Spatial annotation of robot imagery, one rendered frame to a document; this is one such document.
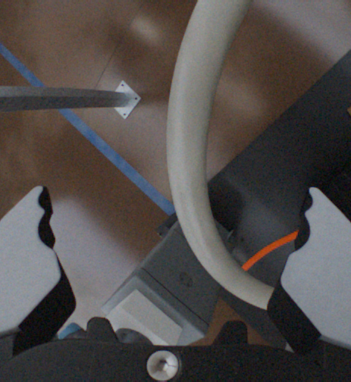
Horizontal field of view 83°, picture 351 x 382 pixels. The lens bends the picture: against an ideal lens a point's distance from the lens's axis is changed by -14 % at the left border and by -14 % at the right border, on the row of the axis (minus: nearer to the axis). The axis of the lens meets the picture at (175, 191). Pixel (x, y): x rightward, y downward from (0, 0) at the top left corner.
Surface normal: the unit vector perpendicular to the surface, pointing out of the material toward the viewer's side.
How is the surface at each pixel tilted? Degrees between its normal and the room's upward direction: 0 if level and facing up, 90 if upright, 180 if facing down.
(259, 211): 0
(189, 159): 28
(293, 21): 0
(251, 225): 0
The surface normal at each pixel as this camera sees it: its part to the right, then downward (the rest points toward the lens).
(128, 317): -0.30, 0.30
